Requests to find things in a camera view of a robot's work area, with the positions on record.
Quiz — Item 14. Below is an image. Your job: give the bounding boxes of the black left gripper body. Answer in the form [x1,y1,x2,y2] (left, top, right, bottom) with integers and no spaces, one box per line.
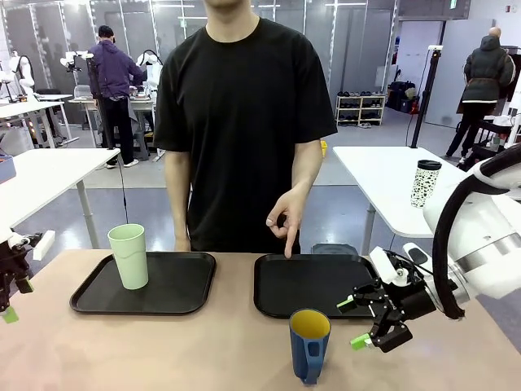
[0,239,33,287]

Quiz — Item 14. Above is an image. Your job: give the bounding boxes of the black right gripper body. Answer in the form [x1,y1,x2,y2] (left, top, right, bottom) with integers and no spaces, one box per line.
[381,285,438,323]

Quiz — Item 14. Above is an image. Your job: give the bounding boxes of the light green plastic cup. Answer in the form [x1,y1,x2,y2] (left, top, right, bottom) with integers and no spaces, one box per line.
[107,222,150,292]

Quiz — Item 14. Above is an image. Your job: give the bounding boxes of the person's right forearm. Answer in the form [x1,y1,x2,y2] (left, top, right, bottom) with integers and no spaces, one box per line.
[163,147,193,242]

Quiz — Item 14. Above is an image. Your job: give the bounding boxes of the person's left forearm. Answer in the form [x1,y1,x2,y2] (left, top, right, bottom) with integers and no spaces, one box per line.
[283,139,323,203]

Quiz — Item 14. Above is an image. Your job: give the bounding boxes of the person's left hand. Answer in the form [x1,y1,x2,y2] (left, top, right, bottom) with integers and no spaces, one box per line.
[265,190,306,260]

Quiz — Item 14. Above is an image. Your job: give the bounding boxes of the black plastic tray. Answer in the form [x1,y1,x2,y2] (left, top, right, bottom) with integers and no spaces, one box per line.
[68,250,217,317]
[253,253,394,321]

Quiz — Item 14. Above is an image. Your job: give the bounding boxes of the black chair backrest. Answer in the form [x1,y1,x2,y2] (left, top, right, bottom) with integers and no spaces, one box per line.
[310,242,360,257]

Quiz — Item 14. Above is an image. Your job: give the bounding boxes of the blue mug yellow inside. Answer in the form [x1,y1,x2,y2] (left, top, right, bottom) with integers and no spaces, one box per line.
[288,308,332,386]

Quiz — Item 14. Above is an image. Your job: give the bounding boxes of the blue box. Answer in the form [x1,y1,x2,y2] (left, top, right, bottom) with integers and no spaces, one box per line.
[0,153,18,185]

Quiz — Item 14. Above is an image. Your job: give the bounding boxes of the large white table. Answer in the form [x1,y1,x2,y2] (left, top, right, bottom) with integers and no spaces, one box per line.
[0,147,122,250]
[332,145,470,257]

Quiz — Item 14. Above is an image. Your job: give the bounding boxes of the white spotted tumbler black lid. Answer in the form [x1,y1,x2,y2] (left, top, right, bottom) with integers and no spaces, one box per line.
[409,159,443,209]

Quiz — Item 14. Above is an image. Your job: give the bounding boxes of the white background desk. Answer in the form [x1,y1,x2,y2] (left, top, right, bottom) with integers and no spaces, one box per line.
[0,93,81,150]

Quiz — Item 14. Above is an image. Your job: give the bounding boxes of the grey step stool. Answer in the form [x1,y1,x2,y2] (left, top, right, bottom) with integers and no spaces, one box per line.
[134,130,151,160]

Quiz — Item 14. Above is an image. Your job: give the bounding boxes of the black cart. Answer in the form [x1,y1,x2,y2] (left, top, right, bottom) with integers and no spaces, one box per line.
[458,108,521,166]

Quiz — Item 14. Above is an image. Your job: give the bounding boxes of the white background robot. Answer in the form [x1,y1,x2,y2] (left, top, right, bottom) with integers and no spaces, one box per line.
[7,50,38,103]

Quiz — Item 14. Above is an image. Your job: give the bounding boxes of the white shoe rack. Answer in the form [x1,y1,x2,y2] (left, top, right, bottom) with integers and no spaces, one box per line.
[335,92,387,128]

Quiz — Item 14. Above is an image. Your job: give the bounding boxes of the person in black t-shirt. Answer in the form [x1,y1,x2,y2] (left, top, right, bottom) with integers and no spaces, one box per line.
[152,0,339,254]

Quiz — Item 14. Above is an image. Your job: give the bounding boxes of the white background workbench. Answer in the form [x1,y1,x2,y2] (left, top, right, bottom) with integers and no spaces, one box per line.
[67,83,160,162]

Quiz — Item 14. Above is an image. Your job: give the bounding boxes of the black bags pile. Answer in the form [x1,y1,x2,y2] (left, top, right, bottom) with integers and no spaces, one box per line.
[385,80,421,114]

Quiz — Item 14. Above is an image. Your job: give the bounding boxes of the person in purple jacket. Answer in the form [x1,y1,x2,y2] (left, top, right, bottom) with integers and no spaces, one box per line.
[86,24,147,169]

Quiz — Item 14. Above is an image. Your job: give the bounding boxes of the person in black puffer jacket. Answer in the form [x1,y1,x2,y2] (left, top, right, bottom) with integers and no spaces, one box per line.
[444,27,516,160]

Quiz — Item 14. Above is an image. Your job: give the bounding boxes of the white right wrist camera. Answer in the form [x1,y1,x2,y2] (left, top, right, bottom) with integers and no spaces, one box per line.
[368,242,429,287]

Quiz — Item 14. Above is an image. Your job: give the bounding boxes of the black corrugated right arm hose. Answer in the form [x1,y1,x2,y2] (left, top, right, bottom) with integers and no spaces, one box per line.
[431,153,521,322]

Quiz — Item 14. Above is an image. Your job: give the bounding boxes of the black hanging cable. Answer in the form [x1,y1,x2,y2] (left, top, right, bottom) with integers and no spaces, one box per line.
[118,156,130,226]

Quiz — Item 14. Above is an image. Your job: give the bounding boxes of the black camera stand pole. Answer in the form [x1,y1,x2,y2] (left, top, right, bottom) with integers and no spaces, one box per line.
[406,44,444,149]
[85,55,117,152]

